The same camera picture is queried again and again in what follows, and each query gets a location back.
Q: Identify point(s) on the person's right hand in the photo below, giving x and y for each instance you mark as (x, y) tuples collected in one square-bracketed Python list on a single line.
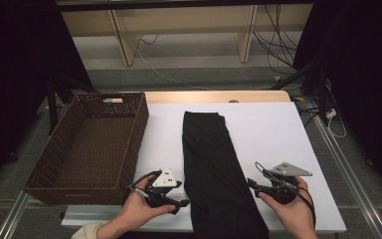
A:
[(296, 219)]

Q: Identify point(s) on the brown woven basket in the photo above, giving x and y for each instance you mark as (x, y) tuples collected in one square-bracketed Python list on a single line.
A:
[(89, 152)]

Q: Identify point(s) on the white table mat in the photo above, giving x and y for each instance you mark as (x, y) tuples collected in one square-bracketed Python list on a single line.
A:
[(272, 132)]

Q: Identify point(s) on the black metal stand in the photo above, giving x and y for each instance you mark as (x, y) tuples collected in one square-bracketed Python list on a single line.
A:
[(51, 106)]

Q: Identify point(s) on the black curtain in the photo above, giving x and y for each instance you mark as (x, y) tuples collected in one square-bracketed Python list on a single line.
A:
[(13, 66), (371, 66)]

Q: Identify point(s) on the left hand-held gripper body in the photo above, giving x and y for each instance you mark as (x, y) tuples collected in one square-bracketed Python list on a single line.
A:
[(165, 179)]

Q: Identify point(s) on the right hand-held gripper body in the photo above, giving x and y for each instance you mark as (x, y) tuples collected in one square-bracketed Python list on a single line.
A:
[(288, 170)]

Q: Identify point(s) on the round brown table cap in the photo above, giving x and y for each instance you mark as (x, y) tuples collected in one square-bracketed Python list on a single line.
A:
[(234, 101)]

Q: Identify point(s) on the metal floor rail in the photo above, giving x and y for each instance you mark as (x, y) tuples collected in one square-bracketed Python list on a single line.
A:
[(13, 215), (354, 186)]

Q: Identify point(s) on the black tripod stand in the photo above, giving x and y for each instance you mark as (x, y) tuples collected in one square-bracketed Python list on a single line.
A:
[(321, 86)]

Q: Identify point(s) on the person's left hand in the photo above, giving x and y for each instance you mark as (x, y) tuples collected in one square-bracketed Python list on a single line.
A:
[(136, 212)]

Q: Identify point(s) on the white power adapter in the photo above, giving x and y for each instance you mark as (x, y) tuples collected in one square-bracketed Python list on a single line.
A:
[(331, 114)]

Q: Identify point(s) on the black pants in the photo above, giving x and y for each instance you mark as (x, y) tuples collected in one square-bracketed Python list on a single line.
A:
[(212, 166)]

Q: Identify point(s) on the yellow tape piece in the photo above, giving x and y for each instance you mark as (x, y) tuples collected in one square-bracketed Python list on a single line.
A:
[(299, 99), (277, 78)]

